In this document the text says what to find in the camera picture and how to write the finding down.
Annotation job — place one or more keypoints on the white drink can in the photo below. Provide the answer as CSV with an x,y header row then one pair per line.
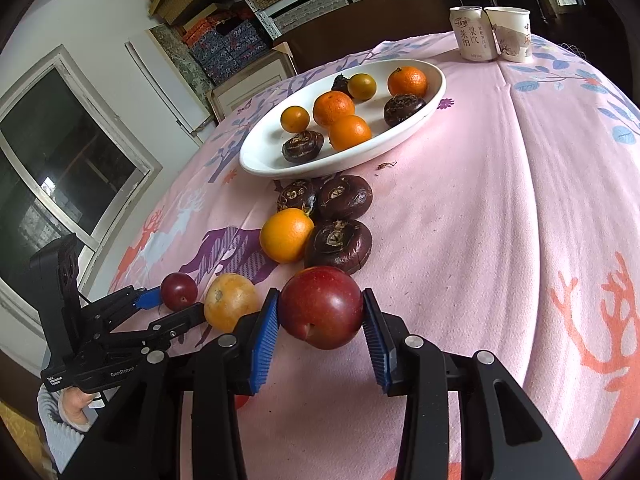
x,y
471,35

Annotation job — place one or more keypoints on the wooden framed panel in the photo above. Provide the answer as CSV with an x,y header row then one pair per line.
x,y
250,87

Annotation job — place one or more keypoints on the yellow round fruit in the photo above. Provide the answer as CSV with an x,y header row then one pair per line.
x,y
231,301

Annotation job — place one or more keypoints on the white framed window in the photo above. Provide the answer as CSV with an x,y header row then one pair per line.
x,y
65,170

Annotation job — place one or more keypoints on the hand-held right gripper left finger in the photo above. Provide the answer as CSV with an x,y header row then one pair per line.
x,y
265,345

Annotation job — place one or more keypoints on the small smooth orange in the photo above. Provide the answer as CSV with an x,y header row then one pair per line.
x,y
294,118

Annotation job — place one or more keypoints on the person's left forearm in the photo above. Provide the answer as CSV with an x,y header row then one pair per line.
x,y
52,425

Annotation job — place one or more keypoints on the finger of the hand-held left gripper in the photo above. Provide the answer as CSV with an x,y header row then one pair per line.
x,y
149,298
175,326

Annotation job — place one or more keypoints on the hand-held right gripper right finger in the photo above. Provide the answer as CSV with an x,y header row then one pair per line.
x,y
376,345

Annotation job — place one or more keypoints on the small red fruit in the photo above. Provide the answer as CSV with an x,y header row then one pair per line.
x,y
241,401

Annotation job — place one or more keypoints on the yellow-green citrus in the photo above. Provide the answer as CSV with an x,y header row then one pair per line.
x,y
361,86

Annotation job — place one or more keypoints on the pink deer print tablecloth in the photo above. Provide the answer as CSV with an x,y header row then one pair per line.
x,y
475,260

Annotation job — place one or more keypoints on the brown wooden board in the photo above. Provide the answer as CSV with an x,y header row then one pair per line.
x,y
370,25

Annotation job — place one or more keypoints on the metal shelf rack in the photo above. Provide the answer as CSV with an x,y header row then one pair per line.
x,y
260,15

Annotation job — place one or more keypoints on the stack of blue patterned boxes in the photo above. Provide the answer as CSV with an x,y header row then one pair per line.
x,y
230,50

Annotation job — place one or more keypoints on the dark water chestnut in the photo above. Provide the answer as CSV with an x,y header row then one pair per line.
x,y
338,246
345,196
340,83
404,109
302,146
297,196

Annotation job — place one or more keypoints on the white oval plate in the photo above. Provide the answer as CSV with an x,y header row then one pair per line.
x,y
390,135

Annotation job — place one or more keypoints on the white board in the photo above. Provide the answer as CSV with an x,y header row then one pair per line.
x,y
170,80

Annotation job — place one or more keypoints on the white paper cup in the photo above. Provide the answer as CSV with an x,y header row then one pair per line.
x,y
512,35

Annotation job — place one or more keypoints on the rough-skinned tangerine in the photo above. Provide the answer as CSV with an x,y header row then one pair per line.
x,y
407,81
334,108

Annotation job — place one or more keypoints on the person's left hand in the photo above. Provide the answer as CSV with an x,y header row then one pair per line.
x,y
75,407

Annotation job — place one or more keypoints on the dark red plum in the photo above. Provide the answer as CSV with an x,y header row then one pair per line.
x,y
178,290
320,307

